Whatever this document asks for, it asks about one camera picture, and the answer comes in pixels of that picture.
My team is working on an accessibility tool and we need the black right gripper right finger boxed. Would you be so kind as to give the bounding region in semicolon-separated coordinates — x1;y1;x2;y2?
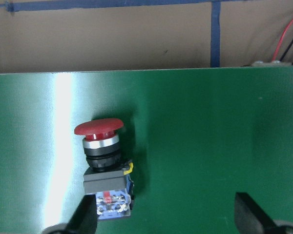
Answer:
234;192;283;234

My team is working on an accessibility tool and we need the red black conveyor wire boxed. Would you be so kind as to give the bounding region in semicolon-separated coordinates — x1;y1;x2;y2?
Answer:
271;12;293;63

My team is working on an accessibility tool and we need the red push button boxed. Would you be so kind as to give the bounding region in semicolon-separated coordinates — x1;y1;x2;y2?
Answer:
74;118;134;221

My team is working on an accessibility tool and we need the green conveyor belt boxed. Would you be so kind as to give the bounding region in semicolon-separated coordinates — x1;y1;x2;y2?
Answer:
0;66;293;234

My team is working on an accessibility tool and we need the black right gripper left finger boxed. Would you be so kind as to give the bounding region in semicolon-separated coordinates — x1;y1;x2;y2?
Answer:
63;195;98;234

